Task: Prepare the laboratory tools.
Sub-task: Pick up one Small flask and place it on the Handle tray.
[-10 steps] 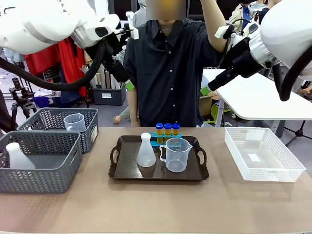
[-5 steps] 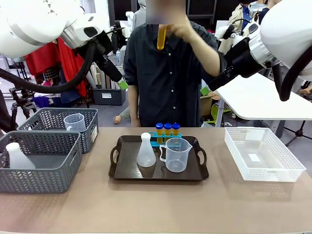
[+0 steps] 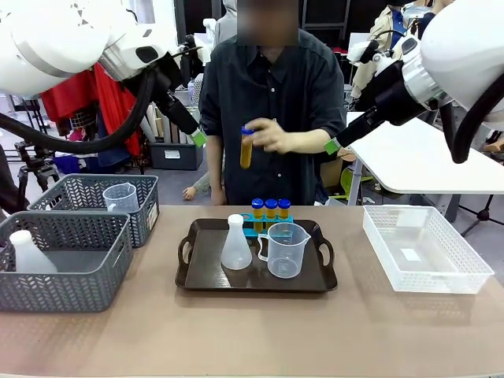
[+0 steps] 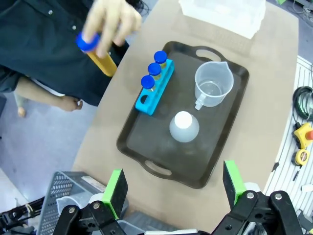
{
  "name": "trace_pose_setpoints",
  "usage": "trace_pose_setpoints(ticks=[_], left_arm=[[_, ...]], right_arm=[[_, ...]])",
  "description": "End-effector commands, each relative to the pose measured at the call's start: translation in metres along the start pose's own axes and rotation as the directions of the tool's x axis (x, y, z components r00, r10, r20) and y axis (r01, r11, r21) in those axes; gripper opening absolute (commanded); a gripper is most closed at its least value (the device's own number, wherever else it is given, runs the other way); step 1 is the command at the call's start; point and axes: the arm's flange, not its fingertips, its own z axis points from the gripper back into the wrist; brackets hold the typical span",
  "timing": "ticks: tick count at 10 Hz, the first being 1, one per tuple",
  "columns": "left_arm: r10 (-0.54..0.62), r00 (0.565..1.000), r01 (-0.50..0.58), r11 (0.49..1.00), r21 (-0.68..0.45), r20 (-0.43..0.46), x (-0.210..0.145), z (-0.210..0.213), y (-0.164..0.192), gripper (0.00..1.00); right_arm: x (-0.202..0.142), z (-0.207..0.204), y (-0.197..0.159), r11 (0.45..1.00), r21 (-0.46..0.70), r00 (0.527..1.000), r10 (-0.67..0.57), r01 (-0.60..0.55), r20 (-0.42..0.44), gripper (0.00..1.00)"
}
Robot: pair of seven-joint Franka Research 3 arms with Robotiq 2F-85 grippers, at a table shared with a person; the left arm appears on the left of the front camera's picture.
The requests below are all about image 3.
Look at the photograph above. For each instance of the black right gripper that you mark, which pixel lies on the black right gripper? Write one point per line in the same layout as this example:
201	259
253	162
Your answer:
390	98

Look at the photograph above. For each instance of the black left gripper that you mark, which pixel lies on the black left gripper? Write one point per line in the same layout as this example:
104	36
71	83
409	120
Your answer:
165	78

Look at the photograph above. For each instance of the clear plastic measuring beaker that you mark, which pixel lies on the clear plastic measuring beaker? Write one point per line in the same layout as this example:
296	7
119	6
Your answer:
283	256
120	199

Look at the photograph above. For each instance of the white plastic conical flask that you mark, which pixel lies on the white plastic conical flask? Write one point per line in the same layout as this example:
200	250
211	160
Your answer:
29	256
236	252

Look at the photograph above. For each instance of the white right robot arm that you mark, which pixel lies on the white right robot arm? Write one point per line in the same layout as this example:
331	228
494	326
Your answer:
464	39

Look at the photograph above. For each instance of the person left forearm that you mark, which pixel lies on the person left forearm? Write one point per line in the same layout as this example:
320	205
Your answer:
311	141

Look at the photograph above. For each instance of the person right forearm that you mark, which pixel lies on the person right forearm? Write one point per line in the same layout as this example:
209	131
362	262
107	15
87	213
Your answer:
216	173

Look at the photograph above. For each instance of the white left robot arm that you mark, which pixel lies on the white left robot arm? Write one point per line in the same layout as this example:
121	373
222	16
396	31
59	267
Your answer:
47	39

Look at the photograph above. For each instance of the person left hand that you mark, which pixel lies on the person left hand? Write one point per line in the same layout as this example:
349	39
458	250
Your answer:
275	136

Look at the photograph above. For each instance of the tall grey cardboard tube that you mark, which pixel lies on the tall grey cardboard tube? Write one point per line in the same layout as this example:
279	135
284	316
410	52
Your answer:
167	132

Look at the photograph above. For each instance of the white paper roll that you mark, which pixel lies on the white paper roll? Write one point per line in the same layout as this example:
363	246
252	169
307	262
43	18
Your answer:
183	138

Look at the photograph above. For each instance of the slanted grey paper roll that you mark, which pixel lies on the slanted grey paper roll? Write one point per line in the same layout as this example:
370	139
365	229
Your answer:
149	132

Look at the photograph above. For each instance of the dark grey storage bin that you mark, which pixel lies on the dark grey storage bin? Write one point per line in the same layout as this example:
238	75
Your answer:
175	155

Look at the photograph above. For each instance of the cardboard box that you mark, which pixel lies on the cardboard box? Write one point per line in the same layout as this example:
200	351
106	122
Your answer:
330	173

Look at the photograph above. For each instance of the green chair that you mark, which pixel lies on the green chair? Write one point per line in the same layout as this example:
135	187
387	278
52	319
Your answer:
348	181

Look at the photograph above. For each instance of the white background table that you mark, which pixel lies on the white background table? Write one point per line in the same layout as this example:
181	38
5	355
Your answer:
413	157

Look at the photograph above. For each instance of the long red dress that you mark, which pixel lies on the long red dress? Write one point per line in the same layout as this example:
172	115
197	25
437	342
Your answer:
114	110

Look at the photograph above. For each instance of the person torso dark shirt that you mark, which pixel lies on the person torso dark shirt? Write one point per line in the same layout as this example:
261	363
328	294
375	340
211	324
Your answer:
299	90

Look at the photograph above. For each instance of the dark blue hanging garment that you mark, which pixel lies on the dark blue hanging garment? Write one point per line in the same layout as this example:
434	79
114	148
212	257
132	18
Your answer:
112	151

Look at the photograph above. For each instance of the mannequin hand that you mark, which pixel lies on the mannequin hand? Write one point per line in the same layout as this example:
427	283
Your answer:
190	192

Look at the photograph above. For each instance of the background person grey hoodie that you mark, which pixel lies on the background person grey hoodie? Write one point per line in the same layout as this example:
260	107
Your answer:
228	27

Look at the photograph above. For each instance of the grey plastic basket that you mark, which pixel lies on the grey plastic basket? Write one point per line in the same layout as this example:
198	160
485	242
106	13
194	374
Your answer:
145	208
51	291

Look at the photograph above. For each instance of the background person beige jacket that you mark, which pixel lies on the background person beige jacket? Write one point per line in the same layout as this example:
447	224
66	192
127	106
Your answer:
388	23

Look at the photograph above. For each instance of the red shirt on hanger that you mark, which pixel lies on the red shirt on hanger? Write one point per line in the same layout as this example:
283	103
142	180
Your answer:
67	98

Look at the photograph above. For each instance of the person blurred head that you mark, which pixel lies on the person blurred head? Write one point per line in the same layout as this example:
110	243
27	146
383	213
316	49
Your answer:
267	21

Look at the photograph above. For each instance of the white paper label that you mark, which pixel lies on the white paper label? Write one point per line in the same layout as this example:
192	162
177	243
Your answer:
410	254

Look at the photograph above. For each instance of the blue test tube rack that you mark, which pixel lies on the blue test tube rack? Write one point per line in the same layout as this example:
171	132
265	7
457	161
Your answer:
252	232

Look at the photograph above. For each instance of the dark brown serving tray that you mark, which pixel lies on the dark brown serving tray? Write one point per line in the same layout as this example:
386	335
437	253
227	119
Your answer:
204	275

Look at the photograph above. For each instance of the white perforated plastic basket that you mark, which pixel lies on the white perforated plastic basket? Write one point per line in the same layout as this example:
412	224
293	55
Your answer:
441	275

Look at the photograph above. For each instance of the right arm white wrist camera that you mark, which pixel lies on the right arm white wrist camera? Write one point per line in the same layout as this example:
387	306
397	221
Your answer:
360	49

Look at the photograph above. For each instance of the black camera tripod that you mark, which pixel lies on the black camera tripod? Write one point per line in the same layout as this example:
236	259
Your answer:
33	173

